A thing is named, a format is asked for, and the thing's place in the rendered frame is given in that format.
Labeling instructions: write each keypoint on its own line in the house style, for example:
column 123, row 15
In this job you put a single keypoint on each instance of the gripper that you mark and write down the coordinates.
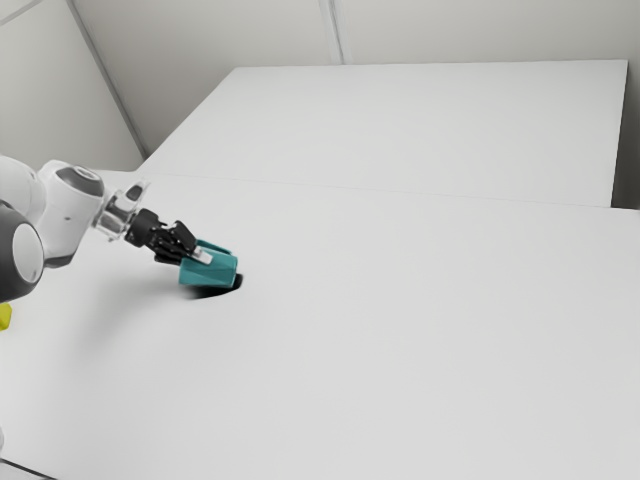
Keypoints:
column 145, row 229

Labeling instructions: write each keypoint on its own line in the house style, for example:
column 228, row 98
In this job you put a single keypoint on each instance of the teal faceted mug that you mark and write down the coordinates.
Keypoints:
column 212, row 272

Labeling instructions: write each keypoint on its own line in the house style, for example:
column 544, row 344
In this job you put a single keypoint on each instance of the yellow block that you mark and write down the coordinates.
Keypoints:
column 4, row 316

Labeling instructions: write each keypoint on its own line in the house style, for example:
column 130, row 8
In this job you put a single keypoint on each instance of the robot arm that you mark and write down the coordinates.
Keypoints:
column 65, row 210

